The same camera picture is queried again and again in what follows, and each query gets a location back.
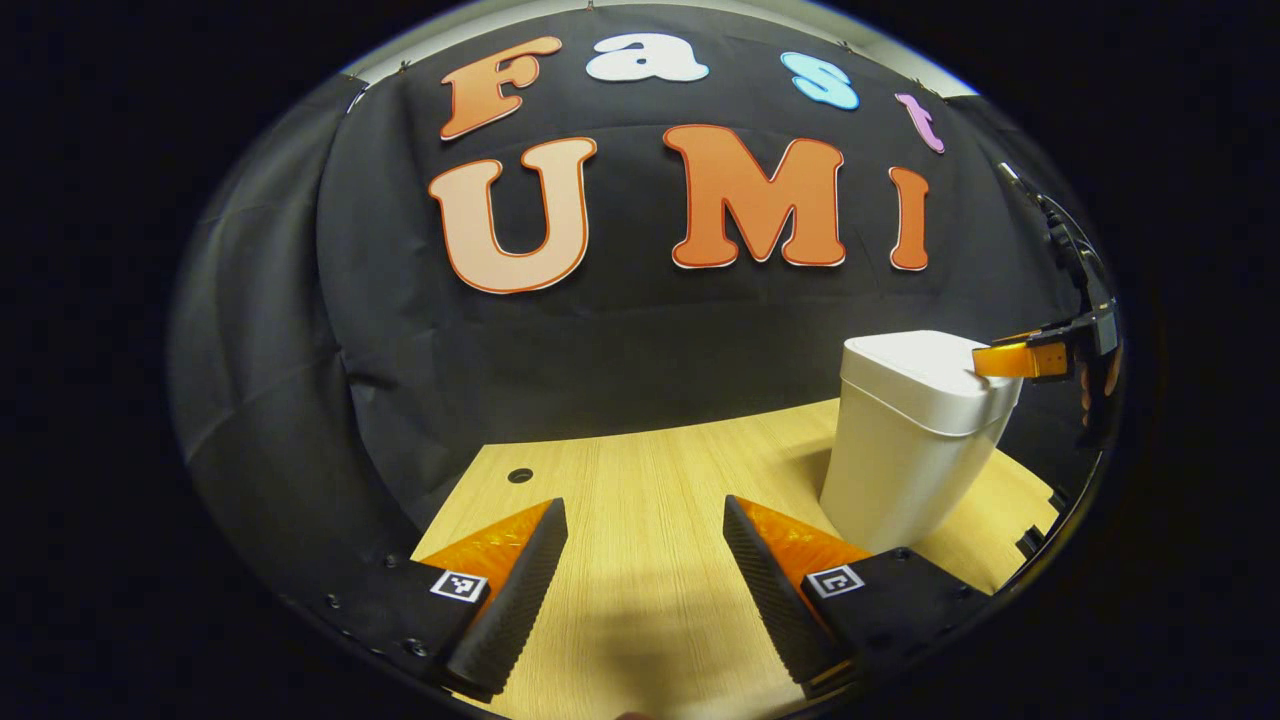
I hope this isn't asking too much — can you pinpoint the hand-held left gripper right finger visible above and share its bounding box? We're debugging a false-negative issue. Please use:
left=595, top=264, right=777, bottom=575
left=722, top=494, right=993, bottom=701

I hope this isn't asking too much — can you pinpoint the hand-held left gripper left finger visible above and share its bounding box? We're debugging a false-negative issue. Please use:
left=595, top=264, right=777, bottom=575
left=320, top=498, right=570, bottom=703

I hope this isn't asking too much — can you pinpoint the wooden desktop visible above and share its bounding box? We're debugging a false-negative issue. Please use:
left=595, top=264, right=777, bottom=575
left=410, top=398, right=1061, bottom=720

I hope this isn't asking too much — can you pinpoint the white desktop garbage bin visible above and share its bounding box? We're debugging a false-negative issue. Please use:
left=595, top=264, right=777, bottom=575
left=819, top=330, right=1025, bottom=555

